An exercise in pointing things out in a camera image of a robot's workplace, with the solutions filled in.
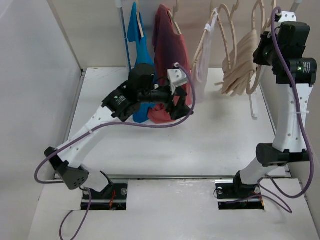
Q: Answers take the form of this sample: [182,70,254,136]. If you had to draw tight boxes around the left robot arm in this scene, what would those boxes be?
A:
[44,63,195,199]

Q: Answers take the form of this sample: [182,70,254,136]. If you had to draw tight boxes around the beige hanger under white garment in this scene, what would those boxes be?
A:
[191,0,218,71]

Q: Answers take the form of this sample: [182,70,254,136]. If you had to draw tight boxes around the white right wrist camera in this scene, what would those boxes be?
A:
[275,11,297,26]

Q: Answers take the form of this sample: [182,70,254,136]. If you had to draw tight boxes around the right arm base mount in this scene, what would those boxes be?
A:
[213,179,265,210]

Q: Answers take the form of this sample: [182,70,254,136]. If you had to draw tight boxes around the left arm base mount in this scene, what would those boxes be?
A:
[89,182,128,211]

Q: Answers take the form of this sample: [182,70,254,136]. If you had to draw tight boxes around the beige hanger under blue shirt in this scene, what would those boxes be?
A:
[135,0,145,40]

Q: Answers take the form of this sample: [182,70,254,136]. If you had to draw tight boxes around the white clothes rack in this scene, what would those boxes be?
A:
[114,0,303,119]

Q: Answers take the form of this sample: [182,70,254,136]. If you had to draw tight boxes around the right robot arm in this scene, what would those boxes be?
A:
[231,21,317,197]

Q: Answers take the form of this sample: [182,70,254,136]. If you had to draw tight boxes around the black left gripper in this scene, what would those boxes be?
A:
[138,83,194,118]

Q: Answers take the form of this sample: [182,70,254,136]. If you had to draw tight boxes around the red t-shirt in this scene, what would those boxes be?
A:
[148,4,193,124]

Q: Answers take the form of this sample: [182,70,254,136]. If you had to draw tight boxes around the beige hanger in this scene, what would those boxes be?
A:
[216,0,271,97]
[168,0,182,35]
[135,0,145,40]
[191,0,218,71]
[216,0,238,73]

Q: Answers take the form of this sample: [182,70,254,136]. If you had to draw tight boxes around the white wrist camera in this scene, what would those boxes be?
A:
[275,11,297,26]
[167,68,189,89]

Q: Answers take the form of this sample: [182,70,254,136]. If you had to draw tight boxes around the beige hanger under red shirt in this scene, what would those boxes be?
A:
[168,0,182,35]

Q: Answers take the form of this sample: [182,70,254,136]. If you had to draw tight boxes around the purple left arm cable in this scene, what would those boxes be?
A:
[34,62,197,240]

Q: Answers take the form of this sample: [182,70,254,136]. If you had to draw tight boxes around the beige trousers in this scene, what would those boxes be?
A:
[221,29,259,97]

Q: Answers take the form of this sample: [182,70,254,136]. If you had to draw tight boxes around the blue t-shirt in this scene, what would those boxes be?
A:
[127,2,156,124]

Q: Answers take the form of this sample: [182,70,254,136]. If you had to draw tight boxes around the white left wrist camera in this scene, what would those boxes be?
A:
[167,68,189,89]

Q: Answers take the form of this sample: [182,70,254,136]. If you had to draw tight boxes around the white garment on hanger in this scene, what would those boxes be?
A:
[191,14,219,103]

